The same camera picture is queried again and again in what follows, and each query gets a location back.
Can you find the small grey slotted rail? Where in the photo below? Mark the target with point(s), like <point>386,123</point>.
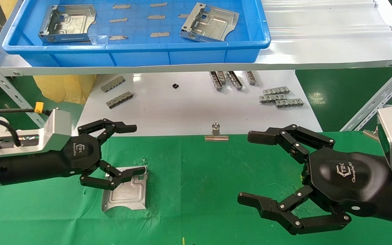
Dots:
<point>234,80</point>
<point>276,90</point>
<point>272,98</point>
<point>222,77</point>
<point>119,100</point>
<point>112,84</point>
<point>215,81</point>
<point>289,103</point>
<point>251,77</point>

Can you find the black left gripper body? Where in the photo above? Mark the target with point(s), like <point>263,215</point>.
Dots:
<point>63,160</point>

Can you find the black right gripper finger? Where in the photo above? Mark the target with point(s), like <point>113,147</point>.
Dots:
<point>271,207</point>
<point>284,136</point>

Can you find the clear tape piece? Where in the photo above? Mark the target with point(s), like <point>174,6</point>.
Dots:
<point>99,40</point>

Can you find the silver binder clip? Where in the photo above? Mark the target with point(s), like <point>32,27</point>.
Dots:
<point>370,133</point>
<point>216,136</point>

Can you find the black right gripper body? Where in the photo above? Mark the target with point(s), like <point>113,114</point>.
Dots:
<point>349,180</point>

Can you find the perforated grey angle brace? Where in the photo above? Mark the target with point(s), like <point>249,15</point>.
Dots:
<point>376,98</point>
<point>15,97</point>

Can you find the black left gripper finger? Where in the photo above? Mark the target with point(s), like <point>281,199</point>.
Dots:
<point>114,127</point>
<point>117,180</point>

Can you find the white metal shelf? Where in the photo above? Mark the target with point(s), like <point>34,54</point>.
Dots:
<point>318,37</point>

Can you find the stamped metal bracket part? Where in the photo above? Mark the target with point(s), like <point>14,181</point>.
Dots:
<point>128,197</point>
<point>70,25</point>
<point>209,23</point>

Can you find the green cloth mat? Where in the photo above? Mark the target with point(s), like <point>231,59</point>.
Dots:
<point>199,180</point>

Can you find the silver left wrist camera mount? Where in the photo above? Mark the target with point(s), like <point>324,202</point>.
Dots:
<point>60,131</point>

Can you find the blue plastic tray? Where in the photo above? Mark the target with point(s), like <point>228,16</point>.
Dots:
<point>141,56</point>

